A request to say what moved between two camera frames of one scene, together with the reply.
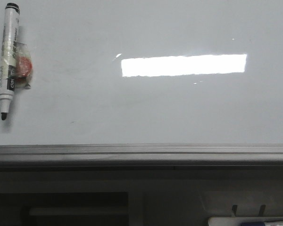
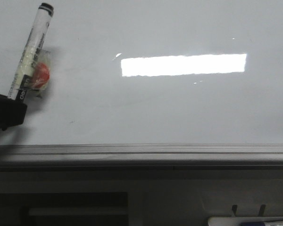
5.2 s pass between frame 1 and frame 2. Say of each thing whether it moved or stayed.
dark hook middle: stayed
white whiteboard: stayed
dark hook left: stayed
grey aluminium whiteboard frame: stayed
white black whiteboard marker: moved
